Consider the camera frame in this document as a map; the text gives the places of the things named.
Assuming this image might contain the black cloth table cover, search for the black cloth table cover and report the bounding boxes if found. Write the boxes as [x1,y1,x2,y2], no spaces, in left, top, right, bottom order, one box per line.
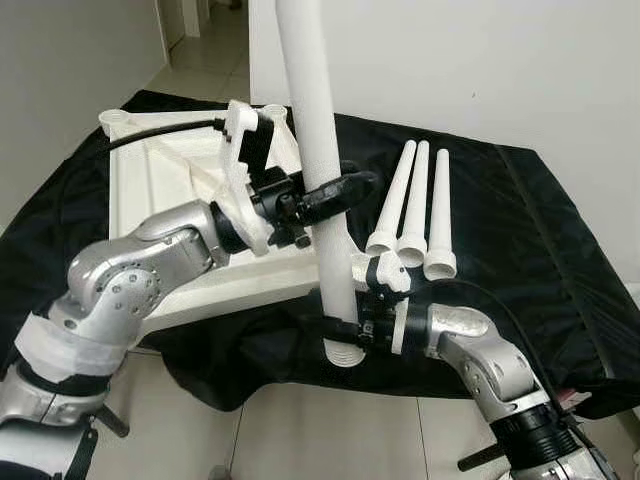
[0,88,640,421]

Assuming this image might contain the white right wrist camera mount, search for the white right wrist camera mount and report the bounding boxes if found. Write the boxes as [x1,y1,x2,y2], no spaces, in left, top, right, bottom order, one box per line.
[350,250,413,356]

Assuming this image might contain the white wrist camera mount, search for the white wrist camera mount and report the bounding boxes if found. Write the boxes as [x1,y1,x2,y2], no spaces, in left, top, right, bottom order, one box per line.
[222,100,276,256]
[350,250,413,356]

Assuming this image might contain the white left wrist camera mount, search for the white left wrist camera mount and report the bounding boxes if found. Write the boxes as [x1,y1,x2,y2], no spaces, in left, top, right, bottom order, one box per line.
[222,100,276,256]

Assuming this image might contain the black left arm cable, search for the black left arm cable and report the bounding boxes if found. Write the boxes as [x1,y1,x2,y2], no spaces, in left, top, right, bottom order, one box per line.
[105,118,229,153]

